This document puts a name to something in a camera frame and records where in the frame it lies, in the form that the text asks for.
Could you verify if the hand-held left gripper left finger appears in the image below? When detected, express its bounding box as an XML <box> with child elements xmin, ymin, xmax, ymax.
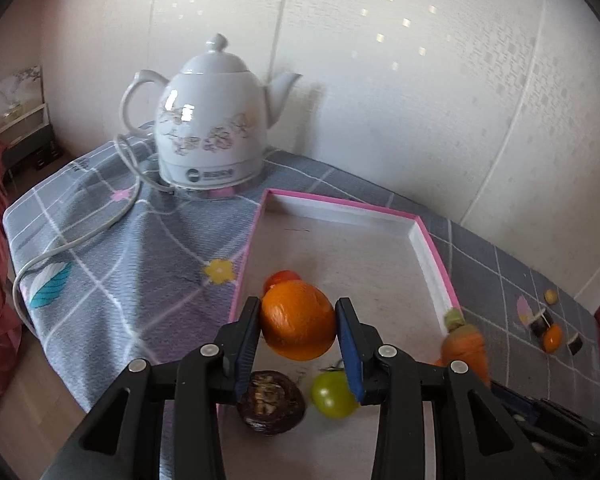
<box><xmin>40</xmin><ymin>296</ymin><xmax>261</xmax><ymax>480</ymax></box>

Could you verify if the pink and white shallow tray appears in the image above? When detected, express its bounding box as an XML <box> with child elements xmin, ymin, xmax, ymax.
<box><xmin>215</xmin><ymin>188</ymin><xmax>463</xmax><ymax>480</ymax></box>

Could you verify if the orange carrot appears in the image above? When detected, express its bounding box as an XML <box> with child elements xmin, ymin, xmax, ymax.
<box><xmin>440</xmin><ymin>309</ymin><xmax>491</xmax><ymax>388</ymax></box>

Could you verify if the large round orange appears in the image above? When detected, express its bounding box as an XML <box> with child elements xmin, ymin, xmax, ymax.
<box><xmin>259</xmin><ymin>280</ymin><xmax>338</xmax><ymax>362</ymax></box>

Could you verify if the grey plaid tablecloth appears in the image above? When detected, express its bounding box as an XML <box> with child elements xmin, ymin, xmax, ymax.
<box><xmin>2</xmin><ymin>125</ymin><xmax>600</xmax><ymax>480</ymax></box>

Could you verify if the red tomato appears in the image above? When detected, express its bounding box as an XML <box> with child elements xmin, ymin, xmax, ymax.
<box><xmin>263</xmin><ymin>270</ymin><xmax>303</xmax><ymax>295</ymax></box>

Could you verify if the oval orange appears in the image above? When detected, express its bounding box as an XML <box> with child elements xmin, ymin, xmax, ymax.
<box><xmin>542</xmin><ymin>324</ymin><xmax>564</xmax><ymax>353</ymax></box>

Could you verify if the dark side cabinet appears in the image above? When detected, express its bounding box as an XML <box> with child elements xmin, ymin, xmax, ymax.
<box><xmin>0</xmin><ymin>102</ymin><xmax>63</xmax><ymax>173</ymax></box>

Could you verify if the green tomato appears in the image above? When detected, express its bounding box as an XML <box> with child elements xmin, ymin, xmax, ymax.
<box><xmin>311</xmin><ymin>369</ymin><xmax>361</xmax><ymax>420</ymax></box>

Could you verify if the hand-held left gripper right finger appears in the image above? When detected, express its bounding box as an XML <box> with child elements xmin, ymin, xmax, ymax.
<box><xmin>334</xmin><ymin>297</ymin><xmax>555</xmax><ymax>480</ymax></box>

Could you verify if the dark purple mangosteen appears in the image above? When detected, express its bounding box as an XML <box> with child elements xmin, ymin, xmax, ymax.
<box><xmin>236</xmin><ymin>370</ymin><xmax>307</xmax><ymax>436</ymax></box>

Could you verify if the white floral ceramic kettle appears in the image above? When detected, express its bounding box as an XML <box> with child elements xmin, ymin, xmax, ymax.
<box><xmin>119</xmin><ymin>33</ymin><xmax>303</xmax><ymax>186</ymax></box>

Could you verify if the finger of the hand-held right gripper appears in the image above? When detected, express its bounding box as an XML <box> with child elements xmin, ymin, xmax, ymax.
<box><xmin>490</xmin><ymin>381</ymin><xmax>600</xmax><ymax>443</ymax></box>

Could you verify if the white kettle power cord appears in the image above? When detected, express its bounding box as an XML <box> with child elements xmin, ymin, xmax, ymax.
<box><xmin>11</xmin><ymin>132</ymin><xmax>181</xmax><ymax>338</ymax></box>

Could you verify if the silver kettle base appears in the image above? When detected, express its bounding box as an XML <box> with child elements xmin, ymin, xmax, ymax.
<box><xmin>150</xmin><ymin>160</ymin><xmax>268</xmax><ymax>202</ymax></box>

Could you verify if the floral picture board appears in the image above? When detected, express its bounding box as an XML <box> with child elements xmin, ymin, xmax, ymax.
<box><xmin>0</xmin><ymin>65</ymin><xmax>46</xmax><ymax>111</ymax></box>

